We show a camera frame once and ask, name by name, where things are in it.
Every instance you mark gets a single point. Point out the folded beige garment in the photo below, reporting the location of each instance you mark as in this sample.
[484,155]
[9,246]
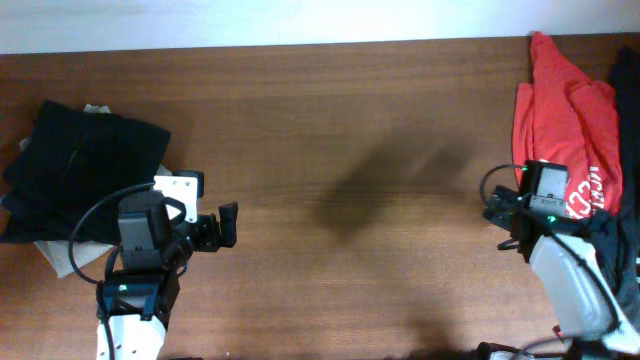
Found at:
[62,255]

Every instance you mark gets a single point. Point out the folded black garment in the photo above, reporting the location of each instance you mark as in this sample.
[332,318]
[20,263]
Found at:
[95,225]

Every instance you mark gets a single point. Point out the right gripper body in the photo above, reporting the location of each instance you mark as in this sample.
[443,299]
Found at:
[501,206]

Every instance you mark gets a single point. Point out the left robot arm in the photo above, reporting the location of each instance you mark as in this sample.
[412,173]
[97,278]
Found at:
[141,280]

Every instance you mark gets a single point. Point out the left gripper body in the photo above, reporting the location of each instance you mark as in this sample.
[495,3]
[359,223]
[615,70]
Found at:
[211,232]

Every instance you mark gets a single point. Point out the red t-shirt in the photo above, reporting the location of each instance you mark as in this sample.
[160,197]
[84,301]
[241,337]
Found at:
[564,117]

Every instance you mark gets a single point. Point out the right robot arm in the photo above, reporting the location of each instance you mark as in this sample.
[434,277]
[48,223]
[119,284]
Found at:
[592,324]

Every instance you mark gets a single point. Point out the dark green Nike t-shirt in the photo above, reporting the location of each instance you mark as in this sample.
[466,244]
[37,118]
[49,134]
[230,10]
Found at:
[616,238]

